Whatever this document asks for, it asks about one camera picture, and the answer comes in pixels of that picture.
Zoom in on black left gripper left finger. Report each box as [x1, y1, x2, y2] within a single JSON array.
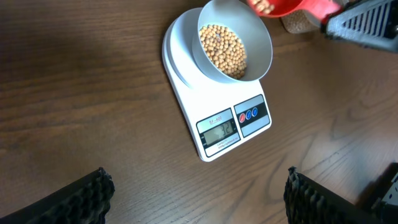
[[1, 167, 115, 224]]

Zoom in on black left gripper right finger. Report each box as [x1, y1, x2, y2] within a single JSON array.
[[284, 167, 381, 224]]

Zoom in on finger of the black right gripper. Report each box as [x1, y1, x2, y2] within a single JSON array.
[[320, 0, 397, 52]]

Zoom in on red measuring scoop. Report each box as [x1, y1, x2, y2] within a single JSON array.
[[247, 0, 342, 24]]

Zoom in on soybeans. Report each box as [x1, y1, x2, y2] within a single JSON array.
[[250, 0, 275, 14], [198, 24, 247, 80]]

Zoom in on white digital kitchen scale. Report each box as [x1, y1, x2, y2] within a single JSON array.
[[162, 7, 272, 162]]

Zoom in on white bowl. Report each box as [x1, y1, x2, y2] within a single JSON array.
[[192, 1, 273, 83]]

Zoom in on soybeans in bowl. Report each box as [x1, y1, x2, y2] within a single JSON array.
[[198, 24, 247, 80]]

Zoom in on clear plastic container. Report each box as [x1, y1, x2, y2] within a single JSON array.
[[280, 10, 320, 34]]

